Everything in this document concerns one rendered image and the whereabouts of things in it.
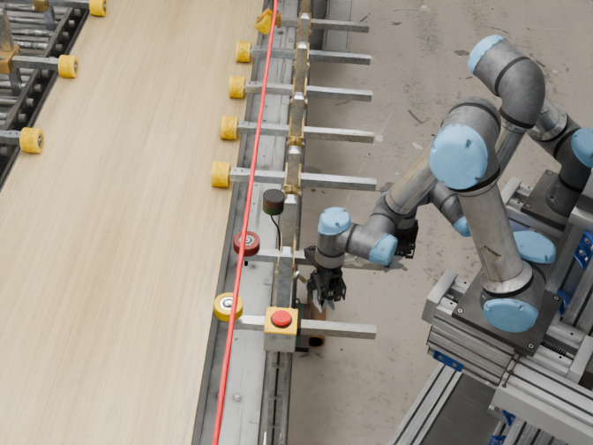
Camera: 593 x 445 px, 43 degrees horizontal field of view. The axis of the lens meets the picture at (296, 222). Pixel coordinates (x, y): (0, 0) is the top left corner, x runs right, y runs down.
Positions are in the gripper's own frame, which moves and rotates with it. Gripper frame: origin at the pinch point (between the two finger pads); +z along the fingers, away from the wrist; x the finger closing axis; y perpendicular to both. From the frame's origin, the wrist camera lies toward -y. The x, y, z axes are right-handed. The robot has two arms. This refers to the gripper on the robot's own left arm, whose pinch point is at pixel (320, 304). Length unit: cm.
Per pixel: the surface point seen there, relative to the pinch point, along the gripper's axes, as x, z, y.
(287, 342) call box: -20.1, -27.3, 29.7
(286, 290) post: -11.5, -12.3, 3.3
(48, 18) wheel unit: -60, 7, -184
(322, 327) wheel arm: 0.4, 7.4, 2.4
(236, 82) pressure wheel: 2, -6, -102
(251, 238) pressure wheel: -11.4, 1.2, -30.1
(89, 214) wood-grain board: -57, 2, -53
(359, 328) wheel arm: 10.4, 7.4, 5.3
